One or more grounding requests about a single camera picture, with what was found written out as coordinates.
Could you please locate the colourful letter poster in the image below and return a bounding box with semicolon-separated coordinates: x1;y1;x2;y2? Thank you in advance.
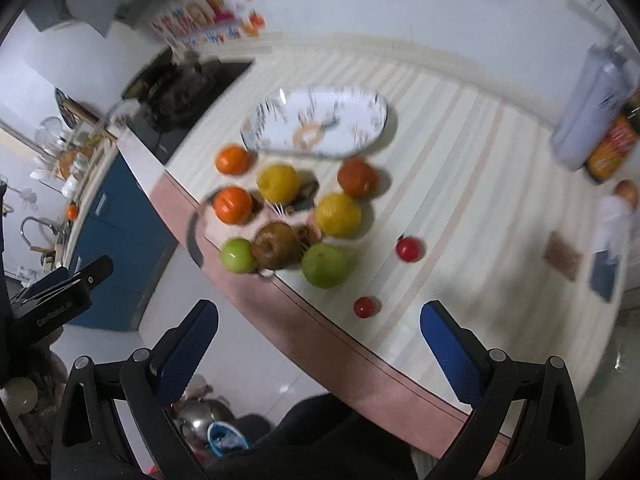
149;0;266;50

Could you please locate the large green apple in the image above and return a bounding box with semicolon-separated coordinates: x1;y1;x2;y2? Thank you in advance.
300;243;349;289

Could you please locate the small green apple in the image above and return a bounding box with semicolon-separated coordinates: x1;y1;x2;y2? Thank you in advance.
220;237;257;274

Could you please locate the dark orange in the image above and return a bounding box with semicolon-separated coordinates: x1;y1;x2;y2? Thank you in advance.
337;158;378;198

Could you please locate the striped cat placemat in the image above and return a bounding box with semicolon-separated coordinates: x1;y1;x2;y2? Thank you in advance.
151;48;618;455

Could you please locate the black gas stove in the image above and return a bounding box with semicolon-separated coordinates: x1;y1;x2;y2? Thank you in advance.
122;48;253;164

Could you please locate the orange label jar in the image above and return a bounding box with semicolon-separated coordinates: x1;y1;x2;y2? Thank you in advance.
585;99;639;183

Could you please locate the yellow lemon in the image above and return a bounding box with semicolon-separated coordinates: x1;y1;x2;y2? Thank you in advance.
314;193;362;238
256;164;300;205

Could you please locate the small orange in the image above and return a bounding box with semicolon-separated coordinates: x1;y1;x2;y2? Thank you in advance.
215;144;253;176
213;186;253;224

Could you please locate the brown russet apple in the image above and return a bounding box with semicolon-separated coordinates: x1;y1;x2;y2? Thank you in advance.
250;222;303;270

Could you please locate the cherry tomato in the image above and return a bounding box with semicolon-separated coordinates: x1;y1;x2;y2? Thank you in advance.
395;236;424;263
352;296;378;320

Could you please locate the floral oval plate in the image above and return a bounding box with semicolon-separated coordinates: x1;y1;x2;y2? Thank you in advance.
240;86;388;159

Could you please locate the grey cylindrical container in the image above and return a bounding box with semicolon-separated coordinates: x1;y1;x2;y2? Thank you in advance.
550;44;632;171

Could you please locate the lower cherry tomato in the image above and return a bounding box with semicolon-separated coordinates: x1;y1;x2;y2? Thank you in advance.
352;296;378;320

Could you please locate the brown square coaster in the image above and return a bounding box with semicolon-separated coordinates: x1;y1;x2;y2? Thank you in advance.
542;231;582;282

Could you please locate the blue cabinet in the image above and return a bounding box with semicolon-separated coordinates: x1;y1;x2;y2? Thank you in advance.
67;156;177;332

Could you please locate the upper cherry tomato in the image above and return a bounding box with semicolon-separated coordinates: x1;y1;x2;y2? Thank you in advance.
395;236;424;263

